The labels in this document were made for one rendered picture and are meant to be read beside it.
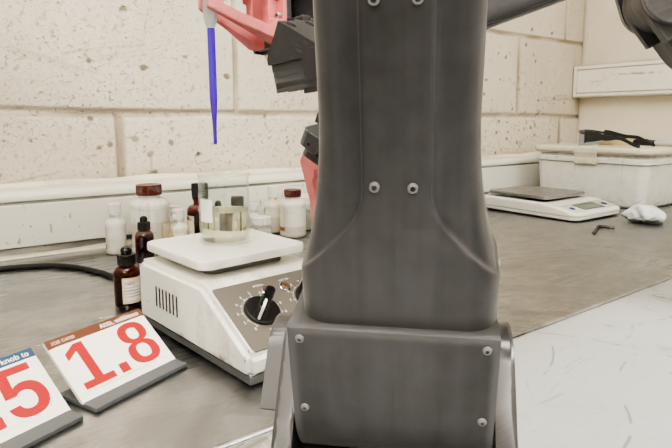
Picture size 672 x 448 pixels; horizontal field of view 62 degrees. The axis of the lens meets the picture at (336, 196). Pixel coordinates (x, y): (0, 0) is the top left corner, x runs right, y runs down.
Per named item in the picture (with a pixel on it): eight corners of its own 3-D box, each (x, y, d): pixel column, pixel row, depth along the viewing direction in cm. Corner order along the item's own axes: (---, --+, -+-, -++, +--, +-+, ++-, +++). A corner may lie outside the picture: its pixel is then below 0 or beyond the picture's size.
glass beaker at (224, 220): (243, 252, 54) (241, 168, 53) (189, 250, 55) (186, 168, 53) (259, 239, 60) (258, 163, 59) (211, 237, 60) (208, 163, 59)
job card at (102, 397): (187, 366, 48) (186, 320, 47) (96, 413, 40) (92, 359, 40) (139, 351, 51) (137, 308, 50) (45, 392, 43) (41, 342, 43)
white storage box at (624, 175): (710, 199, 149) (715, 144, 147) (646, 212, 127) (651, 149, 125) (598, 187, 174) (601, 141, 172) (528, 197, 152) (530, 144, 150)
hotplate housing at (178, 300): (366, 346, 52) (366, 263, 51) (249, 392, 43) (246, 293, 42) (236, 293, 68) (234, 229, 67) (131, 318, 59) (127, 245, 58)
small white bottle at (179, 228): (174, 253, 89) (172, 207, 88) (191, 253, 89) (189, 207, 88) (168, 257, 86) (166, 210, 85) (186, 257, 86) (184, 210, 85)
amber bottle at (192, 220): (217, 246, 94) (215, 181, 92) (213, 252, 89) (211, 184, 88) (190, 246, 93) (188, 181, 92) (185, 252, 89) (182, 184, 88)
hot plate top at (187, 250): (308, 251, 56) (308, 242, 56) (201, 273, 48) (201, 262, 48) (242, 233, 65) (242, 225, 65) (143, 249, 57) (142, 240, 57)
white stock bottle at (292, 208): (309, 234, 103) (309, 188, 102) (300, 239, 99) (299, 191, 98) (286, 232, 105) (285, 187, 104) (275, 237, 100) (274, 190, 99)
